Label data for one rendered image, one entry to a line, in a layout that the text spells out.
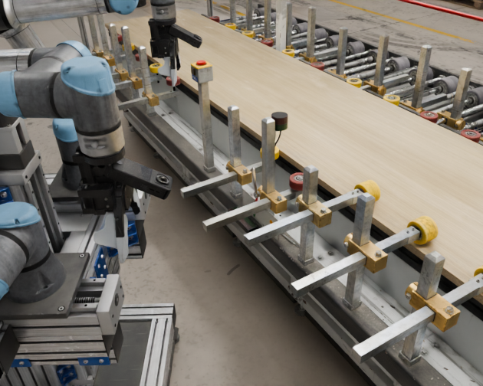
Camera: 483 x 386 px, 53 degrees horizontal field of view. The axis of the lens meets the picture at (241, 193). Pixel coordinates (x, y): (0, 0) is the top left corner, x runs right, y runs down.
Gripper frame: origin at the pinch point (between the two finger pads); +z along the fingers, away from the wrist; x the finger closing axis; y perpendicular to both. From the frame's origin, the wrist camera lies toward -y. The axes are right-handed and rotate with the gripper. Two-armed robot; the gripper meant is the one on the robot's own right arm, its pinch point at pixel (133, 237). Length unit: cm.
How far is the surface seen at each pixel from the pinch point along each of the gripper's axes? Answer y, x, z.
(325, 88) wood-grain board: -65, -172, 42
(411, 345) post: -67, -15, 54
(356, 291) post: -56, -36, 54
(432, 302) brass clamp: -69, -13, 35
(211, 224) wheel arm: -9, -62, 46
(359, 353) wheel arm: -48, 1, 36
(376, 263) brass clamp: -58, -29, 35
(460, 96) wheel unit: -122, -137, 33
